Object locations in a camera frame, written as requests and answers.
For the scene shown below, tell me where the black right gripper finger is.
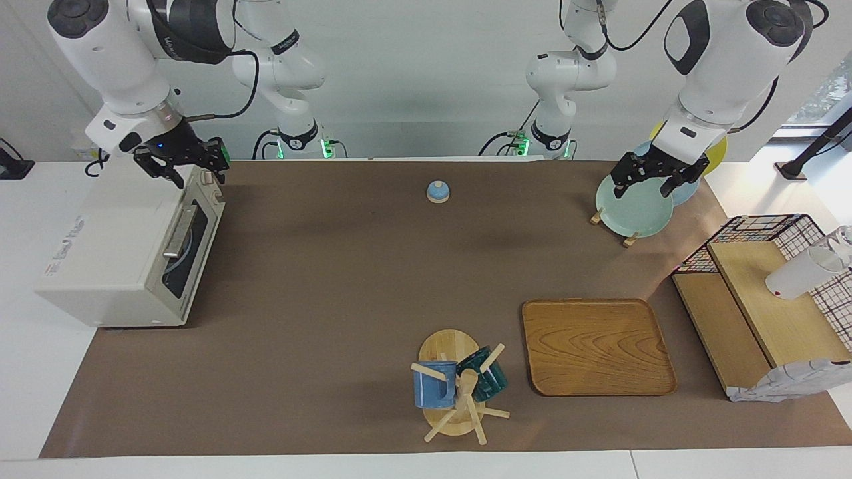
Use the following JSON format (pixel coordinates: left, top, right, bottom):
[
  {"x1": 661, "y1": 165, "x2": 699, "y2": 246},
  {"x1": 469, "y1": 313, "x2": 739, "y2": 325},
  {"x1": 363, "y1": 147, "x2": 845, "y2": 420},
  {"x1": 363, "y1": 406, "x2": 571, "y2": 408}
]
[
  {"x1": 133, "y1": 149, "x2": 186, "y2": 190},
  {"x1": 200, "y1": 138, "x2": 232, "y2": 186}
]

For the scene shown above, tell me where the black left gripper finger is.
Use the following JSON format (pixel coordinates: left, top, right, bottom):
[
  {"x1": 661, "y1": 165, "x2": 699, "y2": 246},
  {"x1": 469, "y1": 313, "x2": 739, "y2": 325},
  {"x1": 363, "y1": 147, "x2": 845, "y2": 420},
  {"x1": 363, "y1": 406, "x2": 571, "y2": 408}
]
[
  {"x1": 659, "y1": 173, "x2": 697, "y2": 198},
  {"x1": 610, "y1": 162, "x2": 642, "y2": 200}
]

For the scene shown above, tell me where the cream toaster oven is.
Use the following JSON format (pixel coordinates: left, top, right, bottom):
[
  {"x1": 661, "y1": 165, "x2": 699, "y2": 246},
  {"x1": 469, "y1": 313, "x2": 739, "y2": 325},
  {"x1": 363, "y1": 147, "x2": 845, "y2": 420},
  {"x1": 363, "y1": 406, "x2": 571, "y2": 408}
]
[{"x1": 33, "y1": 154, "x2": 226, "y2": 328}]

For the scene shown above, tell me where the light blue racked plate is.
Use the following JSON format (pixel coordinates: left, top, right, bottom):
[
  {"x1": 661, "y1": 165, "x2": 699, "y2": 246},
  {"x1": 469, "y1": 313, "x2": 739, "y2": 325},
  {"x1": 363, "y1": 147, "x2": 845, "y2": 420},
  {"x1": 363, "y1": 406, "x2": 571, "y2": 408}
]
[{"x1": 632, "y1": 141, "x2": 701, "y2": 207}]

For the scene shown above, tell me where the mint green plate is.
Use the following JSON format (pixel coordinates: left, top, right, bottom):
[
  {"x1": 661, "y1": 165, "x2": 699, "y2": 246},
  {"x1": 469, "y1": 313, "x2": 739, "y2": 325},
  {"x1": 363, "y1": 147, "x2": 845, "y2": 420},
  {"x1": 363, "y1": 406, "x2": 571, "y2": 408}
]
[{"x1": 595, "y1": 170, "x2": 674, "y2": 238}]

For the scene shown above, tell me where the yellow plate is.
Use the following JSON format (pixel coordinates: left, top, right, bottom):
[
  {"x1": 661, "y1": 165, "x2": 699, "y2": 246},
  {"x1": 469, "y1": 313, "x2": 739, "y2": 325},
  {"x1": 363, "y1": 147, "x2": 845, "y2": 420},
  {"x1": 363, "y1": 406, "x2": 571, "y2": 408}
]
[{"x1": 649, "y1": 120, "x2": 728, "y2": 176}]

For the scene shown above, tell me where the wooden plate rack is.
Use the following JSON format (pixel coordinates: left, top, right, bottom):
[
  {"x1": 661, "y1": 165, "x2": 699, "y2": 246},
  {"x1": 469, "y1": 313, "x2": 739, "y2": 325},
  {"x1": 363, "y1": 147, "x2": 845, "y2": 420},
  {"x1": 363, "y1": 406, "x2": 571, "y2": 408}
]
[{"x1": 590, "y1": 208, "x2": 641, "y2": 248}]

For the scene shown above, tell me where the white power strip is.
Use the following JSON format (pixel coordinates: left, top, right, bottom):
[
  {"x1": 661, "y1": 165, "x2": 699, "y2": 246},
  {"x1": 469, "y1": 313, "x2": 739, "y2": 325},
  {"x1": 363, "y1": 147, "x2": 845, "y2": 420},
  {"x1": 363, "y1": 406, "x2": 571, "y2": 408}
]
[{"x1": 70, "y1": 130, "x2": 101, "y2": 162}]

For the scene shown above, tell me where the black desk clamp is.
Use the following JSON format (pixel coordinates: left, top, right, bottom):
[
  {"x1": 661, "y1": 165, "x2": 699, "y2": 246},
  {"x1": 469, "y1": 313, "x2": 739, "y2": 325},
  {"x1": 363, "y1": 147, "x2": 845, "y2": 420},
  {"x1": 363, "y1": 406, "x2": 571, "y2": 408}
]
[{"x1": 0, "y1": 138, "x2": 35, "y2": 180}]

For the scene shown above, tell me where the white cup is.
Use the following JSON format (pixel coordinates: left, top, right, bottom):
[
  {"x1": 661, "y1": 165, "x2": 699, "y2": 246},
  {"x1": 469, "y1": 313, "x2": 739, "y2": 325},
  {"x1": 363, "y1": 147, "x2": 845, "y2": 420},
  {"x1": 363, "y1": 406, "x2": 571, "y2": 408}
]
[{"x1": 765, "y1": 246, "x2": 846, "y2": 300}]

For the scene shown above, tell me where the light wooden shelf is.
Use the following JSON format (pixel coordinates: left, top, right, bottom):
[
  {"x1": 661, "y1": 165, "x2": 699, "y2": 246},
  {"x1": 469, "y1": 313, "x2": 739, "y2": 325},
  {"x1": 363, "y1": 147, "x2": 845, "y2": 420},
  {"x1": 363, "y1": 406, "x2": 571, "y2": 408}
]
[{"x1": 672, "y1": 241, "x2": 852, "y2": 399}]

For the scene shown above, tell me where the glass window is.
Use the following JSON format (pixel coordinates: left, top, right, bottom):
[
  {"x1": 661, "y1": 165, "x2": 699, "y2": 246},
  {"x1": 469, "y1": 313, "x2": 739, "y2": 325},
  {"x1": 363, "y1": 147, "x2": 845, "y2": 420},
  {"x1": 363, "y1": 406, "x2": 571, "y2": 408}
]
[{"x1": 772, "y1": 53, "x2": 852, "y2": 137}]

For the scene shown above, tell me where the square wooden tray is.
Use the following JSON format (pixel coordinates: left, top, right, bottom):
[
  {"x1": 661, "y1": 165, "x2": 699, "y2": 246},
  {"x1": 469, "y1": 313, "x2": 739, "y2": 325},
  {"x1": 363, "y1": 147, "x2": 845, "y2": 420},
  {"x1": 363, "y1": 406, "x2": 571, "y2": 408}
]
[{"x1": 521, "y1": 298, "x2": 678, "y2": 397}]

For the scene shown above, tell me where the clear glass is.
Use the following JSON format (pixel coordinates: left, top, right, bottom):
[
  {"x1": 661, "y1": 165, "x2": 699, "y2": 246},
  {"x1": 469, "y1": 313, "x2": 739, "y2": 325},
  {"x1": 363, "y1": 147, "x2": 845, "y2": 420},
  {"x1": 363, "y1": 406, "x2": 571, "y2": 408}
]
[{"x1": 825, "y1": 225, "x2": 852, "y2": 267}]

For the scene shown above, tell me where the brown table mat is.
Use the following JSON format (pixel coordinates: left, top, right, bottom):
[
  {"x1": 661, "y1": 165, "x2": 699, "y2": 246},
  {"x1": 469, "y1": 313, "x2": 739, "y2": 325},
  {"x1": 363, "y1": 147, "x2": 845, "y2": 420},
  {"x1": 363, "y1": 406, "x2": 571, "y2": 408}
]
[{"x1": 39, "y1": 160, "x2": 852, "y2": 458}]

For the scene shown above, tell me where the white patterned cloth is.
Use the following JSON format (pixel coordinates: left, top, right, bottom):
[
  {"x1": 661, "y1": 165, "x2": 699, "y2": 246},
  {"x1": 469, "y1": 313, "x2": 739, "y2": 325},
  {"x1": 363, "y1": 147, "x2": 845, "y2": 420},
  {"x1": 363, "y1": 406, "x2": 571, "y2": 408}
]
[{"x1": 727, "y1": 358, "x2": 852, "y2": 403}]

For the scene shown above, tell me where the dark green ceramic mug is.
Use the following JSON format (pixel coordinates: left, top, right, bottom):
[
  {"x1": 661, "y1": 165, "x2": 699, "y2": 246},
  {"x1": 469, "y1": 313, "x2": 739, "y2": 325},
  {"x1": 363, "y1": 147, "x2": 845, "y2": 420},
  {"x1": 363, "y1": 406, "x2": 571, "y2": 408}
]
[{"x1": 457, "y1": 346, "x2": 509, "y2": 402}]

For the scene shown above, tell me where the wooden mug tree stand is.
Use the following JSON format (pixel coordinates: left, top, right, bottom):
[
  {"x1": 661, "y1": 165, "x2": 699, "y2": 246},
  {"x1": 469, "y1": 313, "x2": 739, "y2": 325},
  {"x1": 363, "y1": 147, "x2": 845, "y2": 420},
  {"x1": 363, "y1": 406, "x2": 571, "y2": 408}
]
[{"x1": 410, "y1": 329, "x2": 511, "y2": 446}]

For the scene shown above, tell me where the blue ceramic mug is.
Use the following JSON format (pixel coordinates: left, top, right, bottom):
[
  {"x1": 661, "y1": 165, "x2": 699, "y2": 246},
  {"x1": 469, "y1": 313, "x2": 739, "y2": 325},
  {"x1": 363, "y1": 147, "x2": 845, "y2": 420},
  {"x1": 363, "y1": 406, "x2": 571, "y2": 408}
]
[{"x1": 413, "y1": 361, "x2": 459, "y2": 409}]

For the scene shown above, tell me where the black wire basket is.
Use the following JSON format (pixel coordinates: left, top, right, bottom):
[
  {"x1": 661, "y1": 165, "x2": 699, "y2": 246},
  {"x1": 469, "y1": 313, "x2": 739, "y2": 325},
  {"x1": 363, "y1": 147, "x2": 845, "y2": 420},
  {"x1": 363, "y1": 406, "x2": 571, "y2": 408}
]
[{"x1": 671, "y1": 214, "x2": 852, "y2": 352}]

